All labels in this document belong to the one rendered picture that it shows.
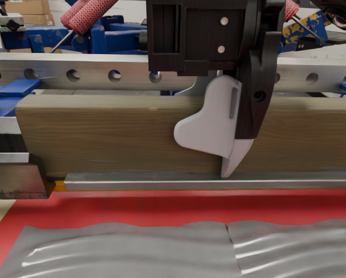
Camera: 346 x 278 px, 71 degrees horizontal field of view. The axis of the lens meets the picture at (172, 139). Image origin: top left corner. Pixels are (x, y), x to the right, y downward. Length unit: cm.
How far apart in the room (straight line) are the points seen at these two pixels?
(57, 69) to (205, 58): 32
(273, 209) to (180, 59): 18
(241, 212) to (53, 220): 18
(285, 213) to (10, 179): 25
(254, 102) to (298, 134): 8
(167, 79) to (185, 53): 26
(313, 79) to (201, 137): 35
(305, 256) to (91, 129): 20
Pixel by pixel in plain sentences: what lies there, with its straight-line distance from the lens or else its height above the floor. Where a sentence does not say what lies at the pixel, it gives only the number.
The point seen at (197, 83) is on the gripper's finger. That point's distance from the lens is 23.
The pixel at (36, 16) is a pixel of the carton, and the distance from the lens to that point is 421.
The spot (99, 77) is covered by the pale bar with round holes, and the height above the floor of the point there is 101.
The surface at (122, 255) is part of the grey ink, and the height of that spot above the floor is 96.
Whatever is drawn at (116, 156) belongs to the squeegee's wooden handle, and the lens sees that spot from 22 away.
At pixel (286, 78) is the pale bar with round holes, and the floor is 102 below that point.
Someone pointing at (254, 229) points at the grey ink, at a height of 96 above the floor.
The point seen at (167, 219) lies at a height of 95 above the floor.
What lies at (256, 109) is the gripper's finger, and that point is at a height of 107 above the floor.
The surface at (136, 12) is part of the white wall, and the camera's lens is 434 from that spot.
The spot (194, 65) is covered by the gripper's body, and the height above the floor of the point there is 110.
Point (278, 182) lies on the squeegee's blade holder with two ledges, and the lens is 24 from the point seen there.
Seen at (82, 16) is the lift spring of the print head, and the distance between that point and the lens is 81.
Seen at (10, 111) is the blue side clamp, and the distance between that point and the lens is 38.
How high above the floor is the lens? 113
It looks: 31 degrees down
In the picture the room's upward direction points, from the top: 2 degrees clockwise
